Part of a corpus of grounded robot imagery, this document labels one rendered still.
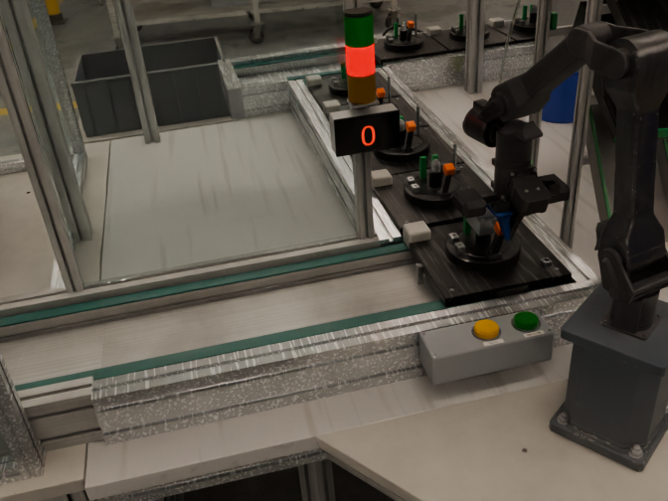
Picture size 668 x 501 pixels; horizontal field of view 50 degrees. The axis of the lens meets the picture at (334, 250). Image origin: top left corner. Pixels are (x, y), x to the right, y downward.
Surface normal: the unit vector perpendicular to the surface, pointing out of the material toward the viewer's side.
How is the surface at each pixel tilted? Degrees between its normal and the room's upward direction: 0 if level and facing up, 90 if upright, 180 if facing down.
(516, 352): 90
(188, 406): 90
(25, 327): 90
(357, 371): 90
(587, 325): 0
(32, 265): 0
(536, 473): 0
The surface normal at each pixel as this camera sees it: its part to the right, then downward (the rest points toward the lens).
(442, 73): 0.23, 0.50
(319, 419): -0.07, -0.84
